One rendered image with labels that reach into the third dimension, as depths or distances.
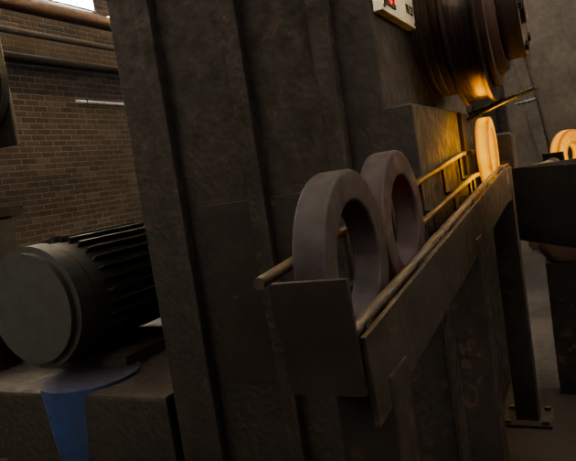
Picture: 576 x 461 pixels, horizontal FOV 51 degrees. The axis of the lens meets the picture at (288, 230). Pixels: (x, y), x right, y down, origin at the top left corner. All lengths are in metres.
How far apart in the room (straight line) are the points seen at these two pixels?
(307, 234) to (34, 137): 8.05
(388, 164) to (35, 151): 7.88
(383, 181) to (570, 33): 3.71
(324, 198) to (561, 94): 3.86
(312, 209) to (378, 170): 0.20
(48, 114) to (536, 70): 6.32
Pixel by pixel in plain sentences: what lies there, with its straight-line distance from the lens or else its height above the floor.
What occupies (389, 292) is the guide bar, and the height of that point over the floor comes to 0.63.
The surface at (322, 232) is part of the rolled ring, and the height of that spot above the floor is 0.71.
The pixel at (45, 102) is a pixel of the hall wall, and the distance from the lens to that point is 8.79.
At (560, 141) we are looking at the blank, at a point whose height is 0.75.
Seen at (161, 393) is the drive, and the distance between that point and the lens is 1.70.
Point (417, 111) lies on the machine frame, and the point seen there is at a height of 0.86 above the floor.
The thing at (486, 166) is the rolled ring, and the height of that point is 0.72.
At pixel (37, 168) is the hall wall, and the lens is 8.47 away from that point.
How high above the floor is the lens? 0.77
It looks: 5 degrees down
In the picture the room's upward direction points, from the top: 9 degrees counter-clockwise
